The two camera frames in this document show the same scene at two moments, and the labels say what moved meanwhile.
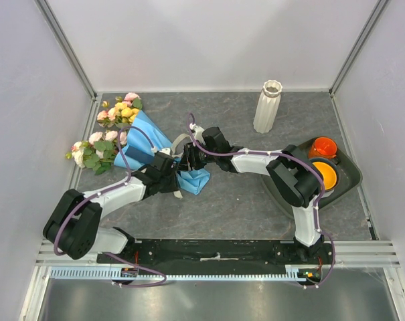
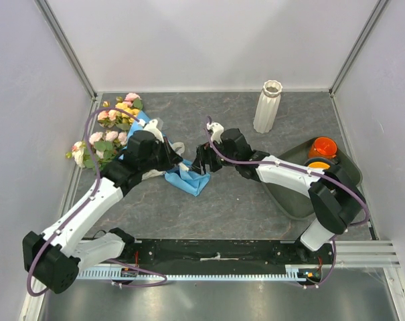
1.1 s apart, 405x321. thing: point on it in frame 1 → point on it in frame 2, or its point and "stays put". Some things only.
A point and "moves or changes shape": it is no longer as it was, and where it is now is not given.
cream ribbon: x=173 y=154 moves or changes shape
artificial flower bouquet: x=98 y=153 stays put
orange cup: x=323 y=147 stays put
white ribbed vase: x=267 y=105 stays put
